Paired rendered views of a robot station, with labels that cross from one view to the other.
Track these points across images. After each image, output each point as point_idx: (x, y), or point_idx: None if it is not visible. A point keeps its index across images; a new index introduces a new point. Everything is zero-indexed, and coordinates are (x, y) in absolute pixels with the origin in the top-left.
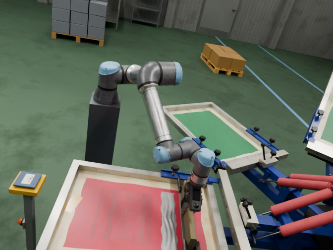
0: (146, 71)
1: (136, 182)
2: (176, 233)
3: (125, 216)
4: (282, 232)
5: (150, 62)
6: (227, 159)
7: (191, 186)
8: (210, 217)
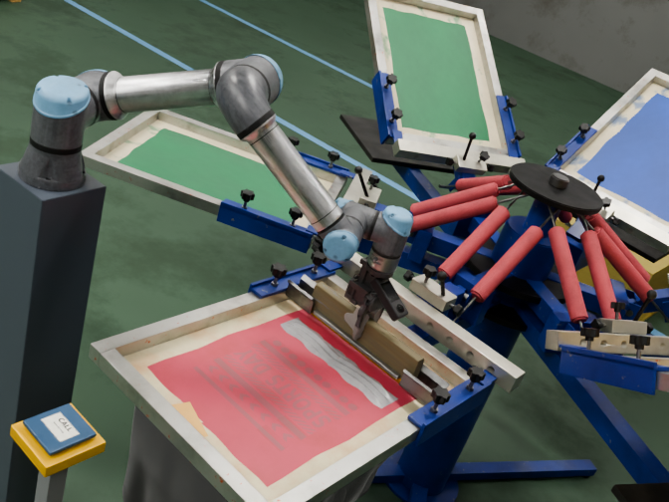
0: (253, 92)
1: (229, 331)
2: (366, 374)
3: (283, 391)
4: (481, 296)
5: (244, 71)
6: (297, 220)
7: (375, 281)
8: None
